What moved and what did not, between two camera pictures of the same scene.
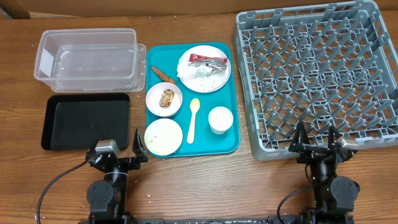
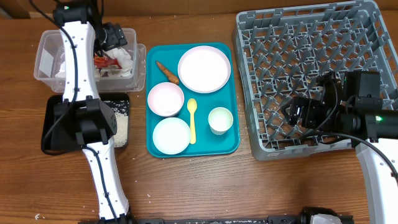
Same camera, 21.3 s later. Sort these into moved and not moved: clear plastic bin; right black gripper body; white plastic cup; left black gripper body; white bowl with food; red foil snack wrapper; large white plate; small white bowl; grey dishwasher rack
Moved: small white bowl; right black gripper body; left black gripper body; red foil snack wrapper
Not moved: grey dishwasher rack; clear plastic bin; white bowl with food; white plastic cup; large white plate
